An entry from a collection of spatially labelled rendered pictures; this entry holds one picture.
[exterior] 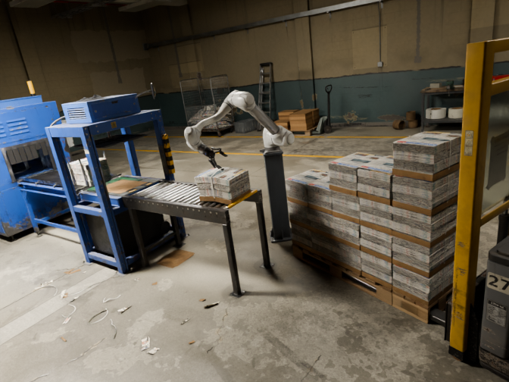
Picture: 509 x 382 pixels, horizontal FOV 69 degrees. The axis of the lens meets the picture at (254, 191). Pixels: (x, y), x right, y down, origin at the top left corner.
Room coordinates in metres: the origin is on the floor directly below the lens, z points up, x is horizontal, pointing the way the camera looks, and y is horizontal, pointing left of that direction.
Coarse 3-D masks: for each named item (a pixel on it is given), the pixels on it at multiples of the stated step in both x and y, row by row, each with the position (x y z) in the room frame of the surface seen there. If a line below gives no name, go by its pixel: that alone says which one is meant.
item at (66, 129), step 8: (144, 112) 4.00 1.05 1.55; (152, 112) 4.07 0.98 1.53; (112, 120) 3.67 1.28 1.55; (120, 120) 3.74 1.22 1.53; (128, 120) 3.81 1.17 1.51; (136, 120) 3.89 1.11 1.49; (144, 120) 3.97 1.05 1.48; (152, 120) 4.06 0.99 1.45; (56, 128) 3.68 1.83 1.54; (64, 128) 3.59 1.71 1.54; (72, 128) 3.51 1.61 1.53; (96, 128) 3.51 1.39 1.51; (104, 128) 3.58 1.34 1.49; (112, 128) 3.65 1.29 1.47; (120, 128) 3.73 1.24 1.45; (56, 136) 3.70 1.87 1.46; (64, 136) 3.61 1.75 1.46; (72, 136) 3.53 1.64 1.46
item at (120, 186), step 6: (120, 180) 4.18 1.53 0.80; (126, 180) 4.15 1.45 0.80; (132, 180) 4.11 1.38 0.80; (108, 186) 3.99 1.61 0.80; (114, 186) 3.95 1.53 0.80; (120, 186) 3.92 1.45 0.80; (126, 186) 3.89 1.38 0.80; (132, 186) 3.86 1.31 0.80; (108, 192) 3.77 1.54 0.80; (114, 192) 3.74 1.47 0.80; (120, 192) 3.71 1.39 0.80
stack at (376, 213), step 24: (288, 192) 3.32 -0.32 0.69; (312, 192) 3.04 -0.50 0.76; (336, 192) 2.80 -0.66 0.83; (312, 216) 3.05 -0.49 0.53; (360, 216) 2.61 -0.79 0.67; (384, 216) 2.42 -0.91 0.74; (312, 240) 3.08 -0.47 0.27; (360, 240) 2.61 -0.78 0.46; (384, 240) 2.42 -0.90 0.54; (312, 264) 3.10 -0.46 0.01; (336, 264) 3.03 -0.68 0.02; (360, 264) 2.62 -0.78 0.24; (384, 264) 2.42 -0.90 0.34; (360, 288) 2.62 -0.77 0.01; (384, 288) 2.42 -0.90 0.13
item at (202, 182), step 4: (212, 168) 3.30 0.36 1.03; (216, 168) 3.26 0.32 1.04; (224, 168) 3.21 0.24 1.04; (204, 172) 3.21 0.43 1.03; (208, 172) 3.17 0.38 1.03; (212, 172) 3.14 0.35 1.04; (216, 172) 3.12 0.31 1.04; (200, 176) 3.09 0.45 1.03; (204, 176) 3.06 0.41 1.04; (208, 176) 3.02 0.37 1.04; (196, 180) 3.09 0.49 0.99; (200, 180) 3.06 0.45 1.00; (204, 180) 3.04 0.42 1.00; (200, 184) 3.07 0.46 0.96; (204, 184) 3.05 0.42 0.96; (208, 184) 3.01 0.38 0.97; (200, 188) 3.08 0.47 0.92; (204, 188) 3.05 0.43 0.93; (208, 188) 3.02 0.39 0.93; (200, 192) 3.09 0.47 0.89; (204, 192) 3.06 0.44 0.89; (208, 192) 3.03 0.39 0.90
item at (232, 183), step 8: (232, 168) 3.17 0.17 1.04; (240, 168) 3.15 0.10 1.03; (224, 176) 2.98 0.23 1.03; (232, 176) 2.97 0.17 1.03; (240, 176) 3.00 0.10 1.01; (248, 176) 3.10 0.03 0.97; (216, 184) 2.96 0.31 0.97; (224, 184) 2.91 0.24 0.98; (232, 184) 2.91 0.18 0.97; (240, 184) 2.99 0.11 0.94; (248, 184) 3.09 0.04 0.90; (224, 192) 2.92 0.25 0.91; (232, 192) 2.89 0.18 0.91; (240, 192) 2.99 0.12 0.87
